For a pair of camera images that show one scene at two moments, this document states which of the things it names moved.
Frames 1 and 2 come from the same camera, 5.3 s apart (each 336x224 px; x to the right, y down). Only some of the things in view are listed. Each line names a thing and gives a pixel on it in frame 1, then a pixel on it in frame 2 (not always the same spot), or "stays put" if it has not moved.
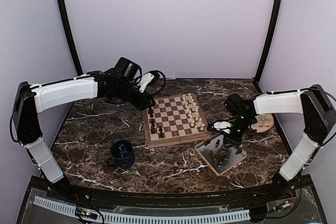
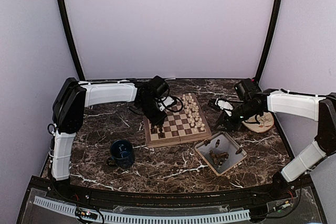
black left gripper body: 138,104 to 149,112
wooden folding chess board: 175,119 stays put
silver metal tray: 220,159 stays put
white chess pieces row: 192,110 stays put
